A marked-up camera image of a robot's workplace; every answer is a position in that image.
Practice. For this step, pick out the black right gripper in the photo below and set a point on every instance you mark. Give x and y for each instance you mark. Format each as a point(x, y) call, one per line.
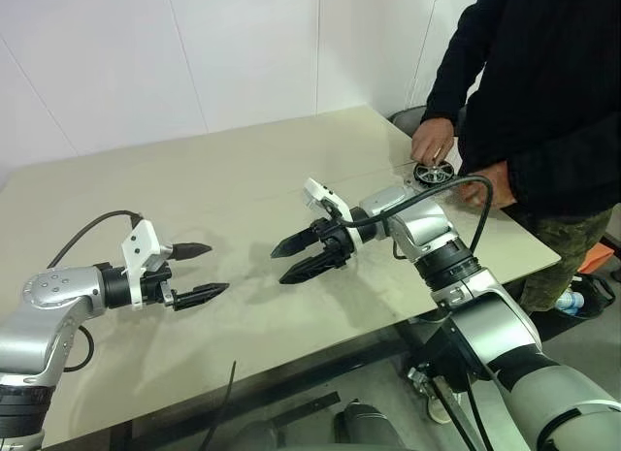
point(335, 242)

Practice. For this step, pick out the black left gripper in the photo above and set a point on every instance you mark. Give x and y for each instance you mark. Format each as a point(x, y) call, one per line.
point(155, 287)

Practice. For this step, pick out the spoked silver rotor black rim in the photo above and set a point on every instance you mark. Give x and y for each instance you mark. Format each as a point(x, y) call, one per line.
point(433, 175)

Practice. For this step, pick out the person's left forearm black sleeve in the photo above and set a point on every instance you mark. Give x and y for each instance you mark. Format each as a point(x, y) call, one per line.
point(558, 179)

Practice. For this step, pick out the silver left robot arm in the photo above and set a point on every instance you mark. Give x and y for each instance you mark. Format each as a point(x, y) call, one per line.
point(53, 286)

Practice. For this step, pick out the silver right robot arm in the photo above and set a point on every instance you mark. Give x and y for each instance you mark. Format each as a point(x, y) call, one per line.
point(422, 223)

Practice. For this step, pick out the person's right forearm black sleeve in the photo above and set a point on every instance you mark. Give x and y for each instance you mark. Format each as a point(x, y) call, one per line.
point(451, 87)

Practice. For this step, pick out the person's right hand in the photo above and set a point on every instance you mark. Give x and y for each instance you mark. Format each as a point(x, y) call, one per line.
point(432, 136)

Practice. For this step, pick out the person's left hand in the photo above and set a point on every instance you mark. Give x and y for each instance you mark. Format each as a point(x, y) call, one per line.
point(502, 189)

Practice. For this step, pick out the black flat bar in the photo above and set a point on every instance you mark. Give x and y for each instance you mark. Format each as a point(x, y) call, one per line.
point(310, 407)

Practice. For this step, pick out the silver metal clamp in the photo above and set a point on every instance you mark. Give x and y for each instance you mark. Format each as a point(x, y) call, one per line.
point(422, 378)

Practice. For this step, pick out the black chair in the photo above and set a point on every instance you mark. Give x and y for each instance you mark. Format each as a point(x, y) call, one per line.
point(405, 119)

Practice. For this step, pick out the dark rounded shape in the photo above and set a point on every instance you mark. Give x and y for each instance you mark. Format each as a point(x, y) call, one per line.
point(364, 427)

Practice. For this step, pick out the white shoe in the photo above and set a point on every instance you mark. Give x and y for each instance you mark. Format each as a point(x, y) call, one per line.
point(439, 407)

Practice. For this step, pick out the clear plastic water bottle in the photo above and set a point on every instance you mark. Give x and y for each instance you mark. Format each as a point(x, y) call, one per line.
point(567, 303)

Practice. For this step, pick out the person in black sweater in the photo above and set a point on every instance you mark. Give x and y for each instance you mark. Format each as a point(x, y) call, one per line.
point(533, 82)

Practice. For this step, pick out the black bag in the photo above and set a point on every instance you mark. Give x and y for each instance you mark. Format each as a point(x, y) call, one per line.
point(597, 291)

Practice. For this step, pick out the orange bag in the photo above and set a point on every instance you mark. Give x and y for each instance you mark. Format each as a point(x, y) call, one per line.
point(599, 259)

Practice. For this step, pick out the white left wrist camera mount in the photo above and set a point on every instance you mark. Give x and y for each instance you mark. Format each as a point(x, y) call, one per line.
point(138, 242)

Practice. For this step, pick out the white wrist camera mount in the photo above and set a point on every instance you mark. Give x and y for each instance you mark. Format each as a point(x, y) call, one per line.
point(138, 242)
point(317, 191)

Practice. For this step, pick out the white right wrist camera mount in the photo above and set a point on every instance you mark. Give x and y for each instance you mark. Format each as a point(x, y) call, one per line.
point(317, 191)

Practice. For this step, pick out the black table frame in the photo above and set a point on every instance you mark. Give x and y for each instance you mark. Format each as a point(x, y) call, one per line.
point(291, 376)

